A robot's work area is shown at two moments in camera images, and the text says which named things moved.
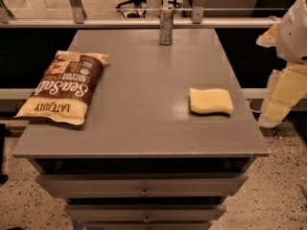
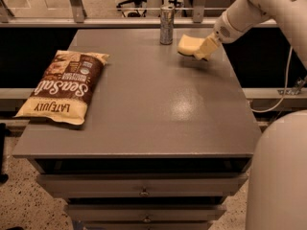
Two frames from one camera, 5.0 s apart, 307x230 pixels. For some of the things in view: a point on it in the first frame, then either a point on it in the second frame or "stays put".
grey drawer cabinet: (168, 140) stays put
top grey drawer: (145, 184) stays put
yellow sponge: (210, 101) → (188, 45)
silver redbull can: (166, 25) stays put
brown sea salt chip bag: (66, 87) stays put
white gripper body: (293, 37) → (223, 30)
